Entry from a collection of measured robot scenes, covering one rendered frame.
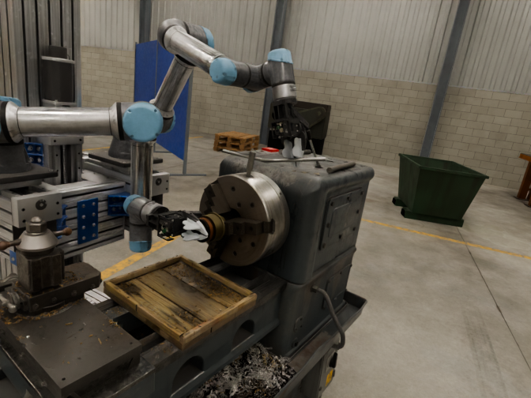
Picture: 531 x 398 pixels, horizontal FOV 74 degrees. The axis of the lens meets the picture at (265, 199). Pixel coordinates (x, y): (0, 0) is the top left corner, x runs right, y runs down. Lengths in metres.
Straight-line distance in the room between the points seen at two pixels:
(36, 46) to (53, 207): 0.62
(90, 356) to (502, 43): 11.27
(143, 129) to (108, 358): 0.64
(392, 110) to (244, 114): 4.62
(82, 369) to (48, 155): 0.96
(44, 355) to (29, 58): 1.08
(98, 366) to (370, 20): 11.13
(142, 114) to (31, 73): 0.57
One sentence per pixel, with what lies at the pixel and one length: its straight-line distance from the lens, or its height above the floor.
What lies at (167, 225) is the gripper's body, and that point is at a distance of 1.09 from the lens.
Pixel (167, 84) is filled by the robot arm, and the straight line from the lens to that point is 1.60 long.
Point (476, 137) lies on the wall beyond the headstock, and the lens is 11.28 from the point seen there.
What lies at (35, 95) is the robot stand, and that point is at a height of 1.39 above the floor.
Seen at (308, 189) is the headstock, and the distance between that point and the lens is 1.19.
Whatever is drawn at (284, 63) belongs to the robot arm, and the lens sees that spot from 1.16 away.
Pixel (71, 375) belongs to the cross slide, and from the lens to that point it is 0.80.
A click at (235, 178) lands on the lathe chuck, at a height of 1.23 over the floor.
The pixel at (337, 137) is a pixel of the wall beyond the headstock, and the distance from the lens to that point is 11.22.
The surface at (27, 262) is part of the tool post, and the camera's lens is 0.91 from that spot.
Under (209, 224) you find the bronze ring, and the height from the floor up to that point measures 1.11.
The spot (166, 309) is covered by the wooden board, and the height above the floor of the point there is 0.89.
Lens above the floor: 1.50
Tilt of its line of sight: 16 degrees down
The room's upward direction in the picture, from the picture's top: 8 degrees clockwise
